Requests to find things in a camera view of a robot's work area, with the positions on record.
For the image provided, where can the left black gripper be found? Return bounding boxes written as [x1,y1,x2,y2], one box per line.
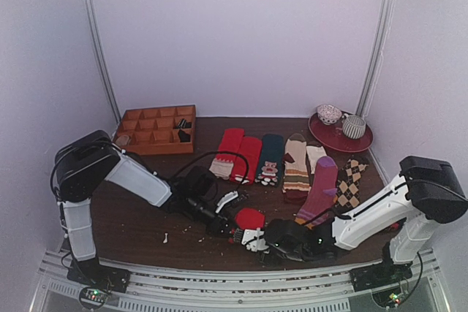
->
[186,195,241,240]

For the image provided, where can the red sock with white cuff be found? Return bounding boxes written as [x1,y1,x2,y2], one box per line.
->
[235,208,265,230]

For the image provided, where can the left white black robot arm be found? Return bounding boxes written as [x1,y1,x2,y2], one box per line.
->
[49,130,238,286]

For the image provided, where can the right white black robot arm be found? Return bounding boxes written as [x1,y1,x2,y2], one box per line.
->
[233,156,467,284]

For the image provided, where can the red sock beige cuff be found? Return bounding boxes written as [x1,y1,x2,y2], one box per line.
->
[209,128,245,180]

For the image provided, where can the beige striped sock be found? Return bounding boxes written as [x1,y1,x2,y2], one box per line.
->
[282,133,310,205]

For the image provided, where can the dark teal reindeer sock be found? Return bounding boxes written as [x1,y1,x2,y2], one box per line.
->
[254,134,284,187]

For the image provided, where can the purple striped sock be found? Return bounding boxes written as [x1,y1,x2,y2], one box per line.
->
[295,156,338,229]

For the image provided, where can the red sock white trim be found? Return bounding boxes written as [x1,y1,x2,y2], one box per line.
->
[230,137,263,184]

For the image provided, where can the black binder clips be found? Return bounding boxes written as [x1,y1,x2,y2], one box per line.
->
[173,117,192,143]

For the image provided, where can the cream sock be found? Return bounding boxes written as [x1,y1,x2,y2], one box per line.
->
[306,144,327,175]

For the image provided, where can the tan argyle sock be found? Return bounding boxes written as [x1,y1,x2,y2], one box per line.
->
[334,156,369,213]

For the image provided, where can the orange wooden compartment tray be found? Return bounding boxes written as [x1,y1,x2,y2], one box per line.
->
[113,104,196,156]

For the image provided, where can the dark red round plate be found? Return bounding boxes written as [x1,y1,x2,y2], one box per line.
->
[308,113,374,153]

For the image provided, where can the patterned pink bowl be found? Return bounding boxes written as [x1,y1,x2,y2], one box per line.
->
[317,104,342,126]

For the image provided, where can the black orange argyle sock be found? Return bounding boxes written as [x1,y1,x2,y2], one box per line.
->
[386,221,401,232]

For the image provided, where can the striped grey cup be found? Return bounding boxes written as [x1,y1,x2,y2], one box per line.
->
[342,114,366,140]

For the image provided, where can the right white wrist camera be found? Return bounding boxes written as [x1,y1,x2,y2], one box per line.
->
[241,228,269,252]

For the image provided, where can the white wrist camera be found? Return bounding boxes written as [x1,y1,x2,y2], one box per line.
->
[215,191,249,214]
[241,228,269,252]

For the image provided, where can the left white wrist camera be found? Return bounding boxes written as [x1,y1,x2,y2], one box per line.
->
[215,191,249,214]

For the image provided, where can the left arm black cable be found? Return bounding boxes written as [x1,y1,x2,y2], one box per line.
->
[171,150,254,189]

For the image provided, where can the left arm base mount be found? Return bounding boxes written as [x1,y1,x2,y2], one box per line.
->
[67,258,130,311]

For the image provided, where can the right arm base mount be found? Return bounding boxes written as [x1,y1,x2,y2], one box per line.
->
[350,261,412,309]

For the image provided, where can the metal base rail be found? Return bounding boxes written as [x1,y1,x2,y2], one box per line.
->
[29,248,450,312]

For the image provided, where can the right aluminium frame post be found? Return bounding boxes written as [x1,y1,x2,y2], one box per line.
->
[356,0,395,118]

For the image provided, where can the aluminium frame post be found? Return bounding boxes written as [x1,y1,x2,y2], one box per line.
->
[83,0,121,124]
[356,0,395,118]

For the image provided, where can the left aluminium frame post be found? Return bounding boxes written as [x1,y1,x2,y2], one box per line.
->
[83,0,121,124]

